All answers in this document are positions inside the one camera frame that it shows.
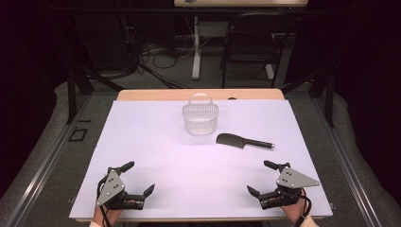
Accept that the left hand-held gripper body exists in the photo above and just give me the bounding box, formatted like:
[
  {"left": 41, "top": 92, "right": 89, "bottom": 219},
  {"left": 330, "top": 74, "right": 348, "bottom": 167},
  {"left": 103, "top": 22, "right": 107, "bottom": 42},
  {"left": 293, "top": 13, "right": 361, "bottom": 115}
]
[{"left": 96, "top": 168, "right": 146, "bottom": 211}]

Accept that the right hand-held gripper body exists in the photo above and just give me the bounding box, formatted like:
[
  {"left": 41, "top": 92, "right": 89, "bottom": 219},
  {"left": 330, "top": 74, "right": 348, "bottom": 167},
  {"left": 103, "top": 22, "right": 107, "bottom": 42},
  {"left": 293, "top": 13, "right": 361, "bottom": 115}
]
[{"left": 258, "top": 166, "right": 322, "bottom": 211}]

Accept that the black comb with handle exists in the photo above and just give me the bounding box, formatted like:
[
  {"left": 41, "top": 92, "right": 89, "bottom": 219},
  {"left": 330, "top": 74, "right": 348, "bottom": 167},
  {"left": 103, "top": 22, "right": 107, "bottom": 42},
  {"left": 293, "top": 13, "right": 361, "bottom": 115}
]
[{"left": 216, "top": 132, "right": 276, "bottom": 150}]

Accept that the white plastic basket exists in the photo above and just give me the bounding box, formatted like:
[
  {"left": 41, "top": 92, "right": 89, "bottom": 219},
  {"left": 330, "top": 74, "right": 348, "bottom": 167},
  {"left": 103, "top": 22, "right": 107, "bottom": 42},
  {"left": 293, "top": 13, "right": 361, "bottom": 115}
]
[{"left": 182, "top": 93, "right": 219, "bottom": 136}]

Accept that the person's left hand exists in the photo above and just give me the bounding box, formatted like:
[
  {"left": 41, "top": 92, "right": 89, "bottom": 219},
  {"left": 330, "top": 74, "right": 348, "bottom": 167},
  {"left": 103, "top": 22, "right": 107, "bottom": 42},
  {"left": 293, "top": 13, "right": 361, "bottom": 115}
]
[{"left": 93, "top": 194, "right": 145, "bottom": 227}]

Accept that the person's right hand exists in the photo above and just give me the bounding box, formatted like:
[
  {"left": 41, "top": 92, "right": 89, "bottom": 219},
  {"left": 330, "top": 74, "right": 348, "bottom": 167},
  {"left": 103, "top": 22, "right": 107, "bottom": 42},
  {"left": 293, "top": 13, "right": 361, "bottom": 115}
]
[{"left": 279, "top": 188, "right": 308, "bottom": 225}]

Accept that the white table mat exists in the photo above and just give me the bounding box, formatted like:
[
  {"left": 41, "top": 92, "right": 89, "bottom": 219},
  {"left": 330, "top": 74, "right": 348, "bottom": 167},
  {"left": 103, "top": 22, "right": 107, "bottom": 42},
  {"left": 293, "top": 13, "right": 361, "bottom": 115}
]
[{"left": 69, "top": 98, "right": 334, "bottom": 220}]

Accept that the wooden table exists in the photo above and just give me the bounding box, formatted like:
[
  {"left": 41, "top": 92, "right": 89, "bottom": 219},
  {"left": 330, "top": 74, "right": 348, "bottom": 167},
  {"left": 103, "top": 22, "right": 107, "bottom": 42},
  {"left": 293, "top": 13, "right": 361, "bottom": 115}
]
[{"left": 69, "top": 88, "right": 334, "bottom": 223}]

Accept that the black metal stand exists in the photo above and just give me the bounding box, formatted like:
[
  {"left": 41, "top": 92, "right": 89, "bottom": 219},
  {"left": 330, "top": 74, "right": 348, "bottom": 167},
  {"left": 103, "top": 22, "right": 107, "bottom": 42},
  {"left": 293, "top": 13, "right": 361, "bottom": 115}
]
[
  {"left": 280, "top": 62, "right": 337, "bottom": 129},
  {"left": 64, "top": 18, "right": 127, "bottom": 126}
]

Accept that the black folding chair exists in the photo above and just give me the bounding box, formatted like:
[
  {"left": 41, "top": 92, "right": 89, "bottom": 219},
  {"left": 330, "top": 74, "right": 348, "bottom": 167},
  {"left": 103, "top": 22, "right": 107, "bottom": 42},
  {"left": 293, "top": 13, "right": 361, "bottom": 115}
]
[{"left": 220, "top": 12, "right": 296, "bottom": 90}]

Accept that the wooden desk with white legs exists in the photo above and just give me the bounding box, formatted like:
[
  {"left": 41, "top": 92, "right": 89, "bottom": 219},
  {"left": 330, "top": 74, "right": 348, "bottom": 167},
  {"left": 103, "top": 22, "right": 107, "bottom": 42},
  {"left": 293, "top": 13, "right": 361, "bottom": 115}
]
[{"left": 173, "top": 0, "right": 309, "bottom": 80}]

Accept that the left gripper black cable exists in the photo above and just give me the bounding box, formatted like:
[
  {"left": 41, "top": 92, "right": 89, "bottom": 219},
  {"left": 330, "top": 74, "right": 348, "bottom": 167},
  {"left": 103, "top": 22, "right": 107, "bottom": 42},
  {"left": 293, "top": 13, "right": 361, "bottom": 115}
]
[{"left": 96, "top": 176, "right": 113, "bottom": 227}]

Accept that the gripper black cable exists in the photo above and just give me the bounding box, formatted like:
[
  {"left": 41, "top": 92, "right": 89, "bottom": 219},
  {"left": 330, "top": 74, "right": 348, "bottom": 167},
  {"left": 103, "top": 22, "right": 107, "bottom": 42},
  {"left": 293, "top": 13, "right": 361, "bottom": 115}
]
[
  {"left": 96, "top": 176, "right": 113, "bottom": 227},
  {"left": 293, "top": 188, "right": 314, "bottom": 227}
]

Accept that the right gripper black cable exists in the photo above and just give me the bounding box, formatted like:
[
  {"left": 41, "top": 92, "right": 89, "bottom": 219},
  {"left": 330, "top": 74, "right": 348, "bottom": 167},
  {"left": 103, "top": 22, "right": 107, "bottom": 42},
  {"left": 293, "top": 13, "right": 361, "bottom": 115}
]
[{"left": 293, "top": 188, "right": 314, "bottom": 227}]

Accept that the metal floor rail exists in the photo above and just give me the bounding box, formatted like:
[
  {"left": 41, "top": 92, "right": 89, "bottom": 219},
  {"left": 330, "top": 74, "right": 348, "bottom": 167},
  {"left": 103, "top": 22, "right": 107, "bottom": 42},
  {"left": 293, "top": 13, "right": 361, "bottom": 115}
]
[
  {"left": 310, "top": 94, "right": 383, "bottom": 227},
  {"left": 4, "top": 94, "right": 93, "bottom": 227}
]

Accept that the tangle of floor cables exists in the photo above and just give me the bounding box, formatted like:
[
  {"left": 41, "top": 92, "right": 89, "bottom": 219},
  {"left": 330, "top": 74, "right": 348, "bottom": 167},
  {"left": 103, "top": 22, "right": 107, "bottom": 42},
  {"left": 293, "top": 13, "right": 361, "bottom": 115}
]
[{"left": 126, "top": 37, "right": 197, "bottom": 90}]

